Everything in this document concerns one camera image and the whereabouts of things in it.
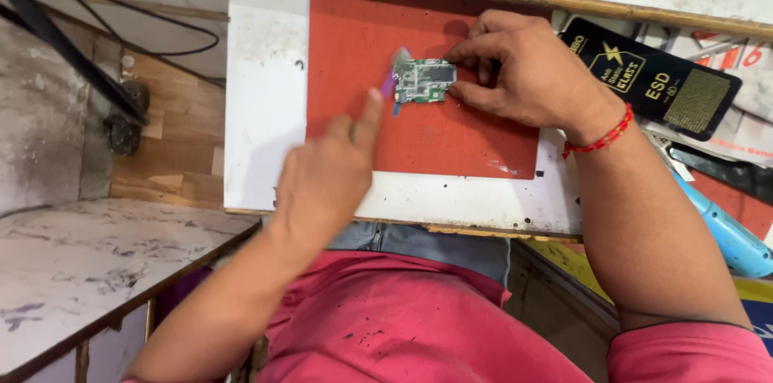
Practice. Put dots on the person's right hand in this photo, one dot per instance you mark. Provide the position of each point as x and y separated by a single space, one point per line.
531 78

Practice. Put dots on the person's left hand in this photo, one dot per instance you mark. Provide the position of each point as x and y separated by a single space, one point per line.
323 180

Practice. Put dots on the green phone circuit board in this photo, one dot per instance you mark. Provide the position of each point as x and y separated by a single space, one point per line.
424 80

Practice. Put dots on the purple cleaning brush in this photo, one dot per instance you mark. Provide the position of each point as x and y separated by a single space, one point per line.
394 78

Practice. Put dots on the red work mat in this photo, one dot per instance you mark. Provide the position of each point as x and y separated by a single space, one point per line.
423 87

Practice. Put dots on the person's blue jeans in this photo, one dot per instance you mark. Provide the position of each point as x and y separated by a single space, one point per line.
423 247

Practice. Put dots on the black screen protector packet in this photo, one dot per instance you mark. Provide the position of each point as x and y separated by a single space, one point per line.
658 78

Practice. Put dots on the person's pink shirt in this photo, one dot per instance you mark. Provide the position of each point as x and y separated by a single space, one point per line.
459 328

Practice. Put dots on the pile of papers and packets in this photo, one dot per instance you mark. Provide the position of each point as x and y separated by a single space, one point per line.
734 123

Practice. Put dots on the blue hot air tool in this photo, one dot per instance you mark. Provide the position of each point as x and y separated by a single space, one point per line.
728 232

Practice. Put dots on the white side table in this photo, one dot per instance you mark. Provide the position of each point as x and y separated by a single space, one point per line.
90 286

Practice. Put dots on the black metal stand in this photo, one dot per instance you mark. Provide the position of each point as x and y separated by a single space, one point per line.
72 57

